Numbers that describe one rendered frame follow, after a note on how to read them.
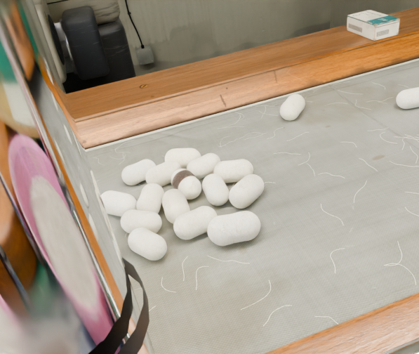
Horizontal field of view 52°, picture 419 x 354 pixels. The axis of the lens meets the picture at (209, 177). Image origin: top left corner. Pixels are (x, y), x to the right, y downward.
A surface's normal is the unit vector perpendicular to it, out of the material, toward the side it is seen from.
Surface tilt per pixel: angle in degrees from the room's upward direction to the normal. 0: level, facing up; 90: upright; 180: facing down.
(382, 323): 0
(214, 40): 89
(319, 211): 0
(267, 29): 89
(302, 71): 45
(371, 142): 0
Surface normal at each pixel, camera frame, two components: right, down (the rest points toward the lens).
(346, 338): -0.14, -0.82
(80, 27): 0.27, 0.51
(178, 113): 0.13, -0.23
